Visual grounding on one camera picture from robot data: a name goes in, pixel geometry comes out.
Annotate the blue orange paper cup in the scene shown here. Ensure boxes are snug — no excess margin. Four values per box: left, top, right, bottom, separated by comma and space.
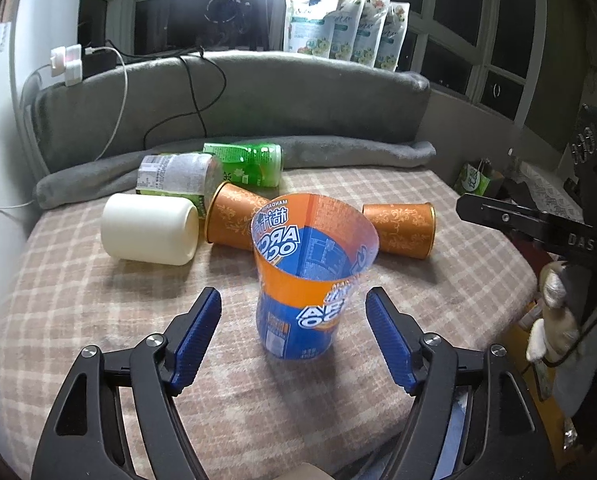
251, 193, 379, 361

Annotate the grey fleece blanket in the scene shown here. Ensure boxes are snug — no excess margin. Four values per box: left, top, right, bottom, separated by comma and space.
24, 51, 435, 210

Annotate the gloved right hand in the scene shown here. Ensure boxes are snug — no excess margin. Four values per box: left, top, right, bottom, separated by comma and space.
525, 261, 588, 363

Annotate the cream white plastic cup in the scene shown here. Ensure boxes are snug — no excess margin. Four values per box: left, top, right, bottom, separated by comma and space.
100, 193, 199, 266

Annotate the white cable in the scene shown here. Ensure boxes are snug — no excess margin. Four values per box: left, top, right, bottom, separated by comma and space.
0, 45, 129, 214

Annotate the green paper bag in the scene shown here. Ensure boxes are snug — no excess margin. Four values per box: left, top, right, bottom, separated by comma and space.
454, 158, 505, 198

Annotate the black cable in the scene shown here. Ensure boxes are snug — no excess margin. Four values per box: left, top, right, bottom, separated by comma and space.
105, 39, 228, 151

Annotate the plaid table cloth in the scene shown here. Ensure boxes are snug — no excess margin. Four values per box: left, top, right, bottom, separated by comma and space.
0, 164, 540, 480

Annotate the green drink can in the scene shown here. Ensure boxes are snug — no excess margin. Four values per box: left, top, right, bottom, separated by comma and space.
203, 143, 283, 188

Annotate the refill pouch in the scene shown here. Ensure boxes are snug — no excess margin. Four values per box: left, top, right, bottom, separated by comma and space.
283, 0, 341, 58
375, 2, 410, 72
351, 0, 391, 67
329, 0, 365, 61

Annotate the orange patterned cup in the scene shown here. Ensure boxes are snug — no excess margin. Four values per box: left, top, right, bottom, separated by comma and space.
205, 181, 269, 252
363, 203, 436, 260

